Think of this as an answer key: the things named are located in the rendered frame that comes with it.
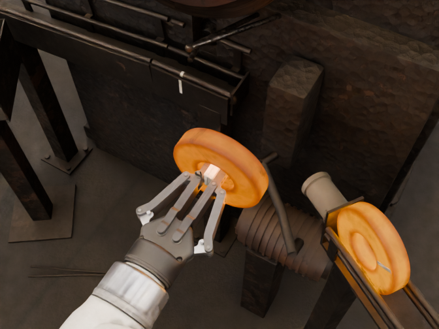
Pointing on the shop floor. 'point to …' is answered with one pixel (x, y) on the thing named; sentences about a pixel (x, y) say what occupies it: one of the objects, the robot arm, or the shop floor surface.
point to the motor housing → (277, 252)
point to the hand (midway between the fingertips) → (219, 164)
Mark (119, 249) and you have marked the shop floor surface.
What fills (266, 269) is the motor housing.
